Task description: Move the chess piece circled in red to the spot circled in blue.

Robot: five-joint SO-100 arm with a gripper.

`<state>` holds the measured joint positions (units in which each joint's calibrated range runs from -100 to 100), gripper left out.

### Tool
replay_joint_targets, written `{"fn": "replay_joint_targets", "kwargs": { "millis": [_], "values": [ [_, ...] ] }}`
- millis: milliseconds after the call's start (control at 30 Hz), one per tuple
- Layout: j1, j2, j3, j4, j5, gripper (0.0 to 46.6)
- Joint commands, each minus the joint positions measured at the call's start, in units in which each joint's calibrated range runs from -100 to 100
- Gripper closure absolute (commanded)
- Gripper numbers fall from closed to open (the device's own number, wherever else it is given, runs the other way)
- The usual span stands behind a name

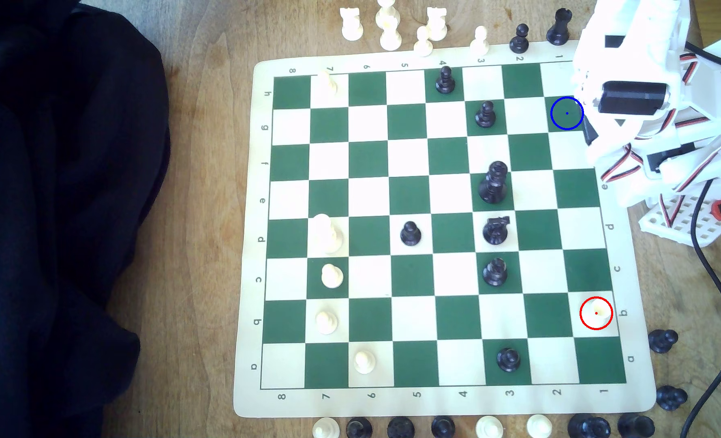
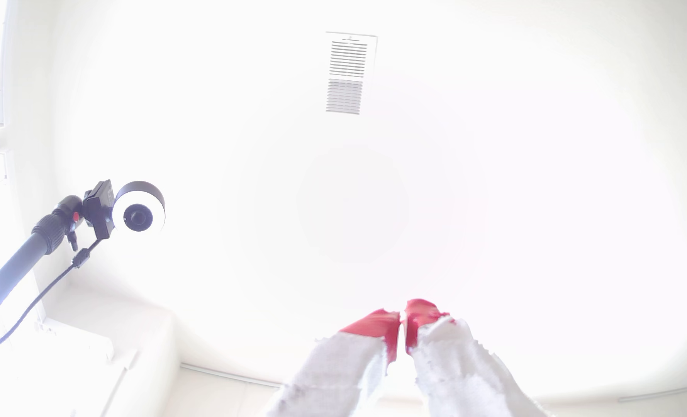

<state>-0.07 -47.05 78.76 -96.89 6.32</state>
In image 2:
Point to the white ceiling air vent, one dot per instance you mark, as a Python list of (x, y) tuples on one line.
[(348, 69)]

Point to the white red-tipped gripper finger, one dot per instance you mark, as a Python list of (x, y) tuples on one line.
[(343, 365), (459, 370)]

